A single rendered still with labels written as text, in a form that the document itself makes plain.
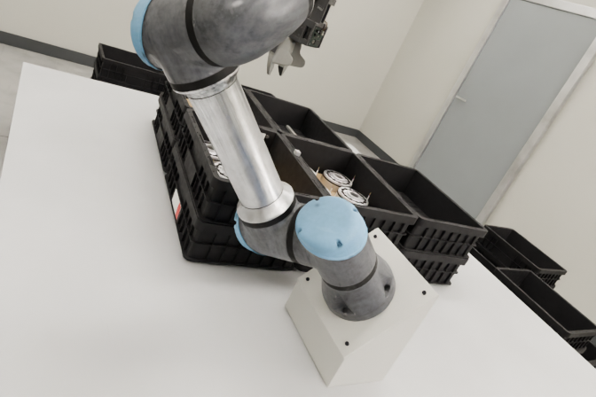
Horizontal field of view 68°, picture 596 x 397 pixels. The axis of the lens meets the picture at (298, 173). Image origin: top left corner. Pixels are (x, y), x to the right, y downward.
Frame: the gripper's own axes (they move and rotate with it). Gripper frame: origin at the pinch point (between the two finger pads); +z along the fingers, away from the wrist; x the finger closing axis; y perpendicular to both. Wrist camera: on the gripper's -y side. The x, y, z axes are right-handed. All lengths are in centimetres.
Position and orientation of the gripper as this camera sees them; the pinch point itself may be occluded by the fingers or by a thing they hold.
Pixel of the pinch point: (273, 68)
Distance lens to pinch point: 109.4
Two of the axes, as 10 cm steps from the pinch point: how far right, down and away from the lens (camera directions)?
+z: -4.0, 8.5, 3.5
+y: 8.0, 5.1, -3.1
